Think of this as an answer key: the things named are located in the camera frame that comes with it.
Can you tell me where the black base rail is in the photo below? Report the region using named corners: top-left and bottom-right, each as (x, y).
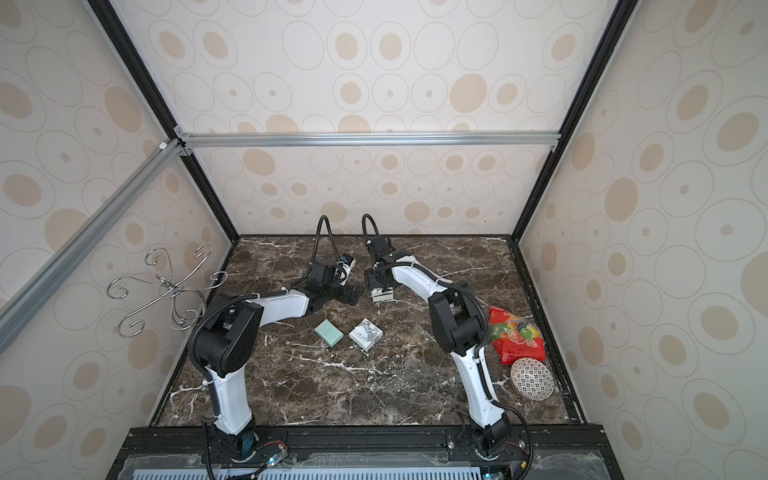
top-left (107, 425), bottom-right (623, 479)

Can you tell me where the diagonal aluminium rail left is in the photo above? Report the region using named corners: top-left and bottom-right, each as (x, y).
top-left (1, 139), bottom-right (181, 350)

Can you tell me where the horizontal aluminium rail back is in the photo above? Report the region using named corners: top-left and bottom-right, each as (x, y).
top-left (181, 131), bottom-right (561, 148)

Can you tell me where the white gift box grey bow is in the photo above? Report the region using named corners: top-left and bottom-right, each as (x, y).
top-left (349, 318), bottom-right (383, 352)

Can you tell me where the black corrugated cable left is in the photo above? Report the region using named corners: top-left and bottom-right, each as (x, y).
top-left (293, 214), bottom-right (346, 286)

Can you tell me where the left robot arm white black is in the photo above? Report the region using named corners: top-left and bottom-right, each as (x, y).
top-left (188, 254), bottom-right (361, 460)

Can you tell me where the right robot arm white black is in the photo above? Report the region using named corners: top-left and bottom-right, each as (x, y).
top-left (365, 235), bottom-right (532, 456)

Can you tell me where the white lift-off box base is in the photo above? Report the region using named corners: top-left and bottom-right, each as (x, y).
top-left (370, 287), bottom-right (394, 303)

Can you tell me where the mint green box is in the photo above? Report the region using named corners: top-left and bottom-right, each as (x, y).
top-left (314, 319), bottom-right (344, 347)

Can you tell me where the silver wire jewelry stand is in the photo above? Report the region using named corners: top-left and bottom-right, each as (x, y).
top-left (105, 244), bottom-right (228, 339)

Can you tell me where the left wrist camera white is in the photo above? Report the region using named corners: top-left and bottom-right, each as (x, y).
top-left (337, 253), bottom-right (356, 285)

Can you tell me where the red snack bag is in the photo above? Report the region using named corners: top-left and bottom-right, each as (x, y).
top-left (489, 306), bottom-right (546, 365)

